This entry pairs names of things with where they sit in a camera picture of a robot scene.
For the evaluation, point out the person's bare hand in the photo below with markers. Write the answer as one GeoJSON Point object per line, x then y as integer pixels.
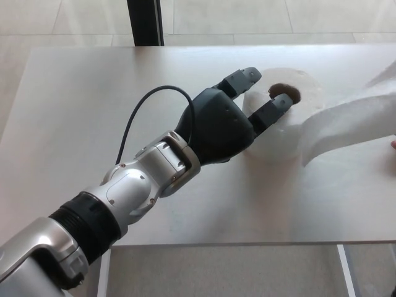
{"type": "Point", "coordinates": [394, 144]}

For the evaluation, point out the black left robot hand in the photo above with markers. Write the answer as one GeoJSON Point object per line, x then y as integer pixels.
{"type": "Point", "coordinates": [222, 127]}

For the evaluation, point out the white toilet paper roll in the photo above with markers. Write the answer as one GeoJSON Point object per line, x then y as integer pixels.
{"type": "Point", "coordinates": [309, 92]}

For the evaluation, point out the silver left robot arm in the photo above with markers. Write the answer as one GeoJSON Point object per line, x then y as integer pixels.
{"type": "Point", "coordinates": [130, 188]}

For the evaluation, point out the white table leg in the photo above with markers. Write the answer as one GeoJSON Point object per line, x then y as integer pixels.
{"type": "Point", "coordinates": [347, 272]}
{"type": "Point", "coordinates": [104, 275]}

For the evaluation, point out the black vertical post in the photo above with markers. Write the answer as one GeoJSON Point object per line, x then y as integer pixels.
{"type": "Point", "coordinates": [145, 23]}

